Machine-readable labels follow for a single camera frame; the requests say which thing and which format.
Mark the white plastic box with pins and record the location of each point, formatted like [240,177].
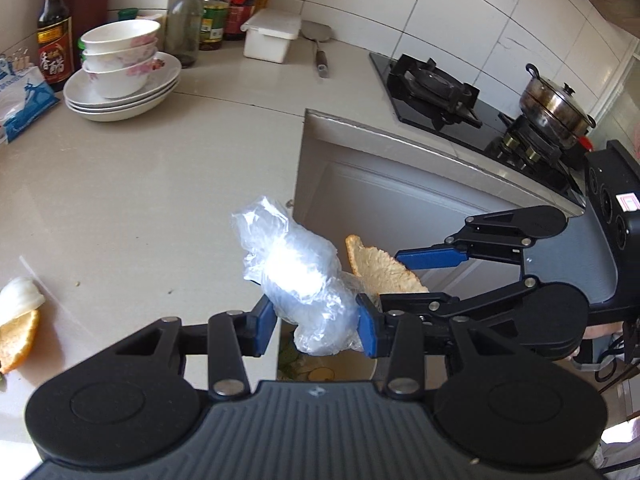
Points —
[270,37]

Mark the dark vinegar bottle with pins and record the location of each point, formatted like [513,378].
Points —
[55,35]

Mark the black gas stove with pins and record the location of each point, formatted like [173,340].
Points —
[430,85]

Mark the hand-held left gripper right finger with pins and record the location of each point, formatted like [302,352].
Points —
[369,330]

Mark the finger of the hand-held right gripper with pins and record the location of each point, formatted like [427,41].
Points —
[550,315]
[430,259]

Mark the white floral bowl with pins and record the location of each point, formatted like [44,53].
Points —
[120,37]
[120,59]
[120,82]

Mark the clear red-capped glass bottle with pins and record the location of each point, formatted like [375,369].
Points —
[182,25]

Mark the white and blue salt bag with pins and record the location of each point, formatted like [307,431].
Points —
[25,105]

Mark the white vegetable piece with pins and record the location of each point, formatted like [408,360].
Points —
[22,295]

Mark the white plate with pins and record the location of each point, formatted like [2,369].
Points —
[165,97]
[167,72]
[125,116]

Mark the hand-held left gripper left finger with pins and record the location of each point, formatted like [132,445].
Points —
[264,327]

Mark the curled orange peel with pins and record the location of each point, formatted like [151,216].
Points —
[380,270]

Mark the red-label dark bottle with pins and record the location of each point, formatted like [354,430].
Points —
[241,5]

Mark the teal-lidded jar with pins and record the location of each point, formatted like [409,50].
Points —
[127,13]

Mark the metal spatula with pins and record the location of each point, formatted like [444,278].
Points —
[317,32]

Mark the green-label oil bottle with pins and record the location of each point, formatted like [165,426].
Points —
[216,15]

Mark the flat orange peel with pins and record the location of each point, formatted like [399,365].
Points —
[17,345]

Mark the clear plastic bag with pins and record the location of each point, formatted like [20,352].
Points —
[290,265]

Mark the steel pot with lid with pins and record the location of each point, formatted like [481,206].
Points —
[550,107]

